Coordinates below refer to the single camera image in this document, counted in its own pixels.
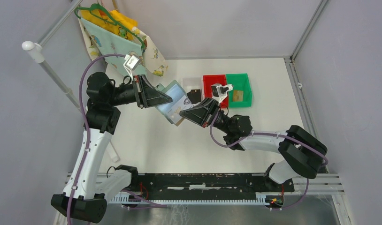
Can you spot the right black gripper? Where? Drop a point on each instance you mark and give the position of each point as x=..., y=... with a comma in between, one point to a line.
x=201, y=114

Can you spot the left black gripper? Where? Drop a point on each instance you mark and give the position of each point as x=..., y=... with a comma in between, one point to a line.
x=147, y=95

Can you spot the gold striped card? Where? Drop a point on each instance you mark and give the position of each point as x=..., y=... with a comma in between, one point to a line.
x=179, y=122

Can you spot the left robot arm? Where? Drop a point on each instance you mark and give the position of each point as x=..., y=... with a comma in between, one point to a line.
x=82, y=198

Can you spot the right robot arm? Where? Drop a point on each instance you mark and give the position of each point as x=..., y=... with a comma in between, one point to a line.
x=303, y=154

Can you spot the black card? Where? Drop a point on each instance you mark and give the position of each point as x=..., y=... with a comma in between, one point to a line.
x=195, y=96

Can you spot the cream printed cloth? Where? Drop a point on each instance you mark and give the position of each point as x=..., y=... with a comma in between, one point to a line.
x=154, y=61

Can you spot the white plastic bin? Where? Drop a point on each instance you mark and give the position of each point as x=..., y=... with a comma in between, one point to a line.
x=189, y=83

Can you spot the red plastic bin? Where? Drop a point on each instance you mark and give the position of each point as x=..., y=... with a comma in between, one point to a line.
x=209, y=81

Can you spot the green plastic bin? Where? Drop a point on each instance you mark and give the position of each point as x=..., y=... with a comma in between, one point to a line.
x=240, y=82

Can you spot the light blue printed cloth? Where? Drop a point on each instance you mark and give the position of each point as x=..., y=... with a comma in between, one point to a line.
x=109, y=43

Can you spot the green clothes hanger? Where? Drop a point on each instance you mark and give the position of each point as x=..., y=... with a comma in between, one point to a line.
x=112, y=21

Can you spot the white clothes rack pole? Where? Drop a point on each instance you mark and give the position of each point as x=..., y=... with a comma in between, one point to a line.
x=34, y=51

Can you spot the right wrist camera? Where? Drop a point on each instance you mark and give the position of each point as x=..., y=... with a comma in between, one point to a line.
x=220, y=92

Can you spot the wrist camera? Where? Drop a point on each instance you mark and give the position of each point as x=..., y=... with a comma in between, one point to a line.
x=130, y=64
x=220, y=92

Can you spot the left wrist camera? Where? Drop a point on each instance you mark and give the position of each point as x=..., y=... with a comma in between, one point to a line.
x=130, y=64

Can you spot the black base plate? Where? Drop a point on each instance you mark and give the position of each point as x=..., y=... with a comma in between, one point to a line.
x=136, y=186

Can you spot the aluminium frame rail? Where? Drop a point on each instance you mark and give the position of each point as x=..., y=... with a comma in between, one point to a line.
x=323, y=184

